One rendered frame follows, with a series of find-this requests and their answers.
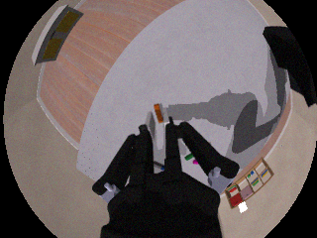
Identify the orange rod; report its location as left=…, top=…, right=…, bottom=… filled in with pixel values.
left=154, top=104, right=163, bottom=123

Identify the green rod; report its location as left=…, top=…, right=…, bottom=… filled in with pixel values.
left=184, top=154, right=193, bottom=161

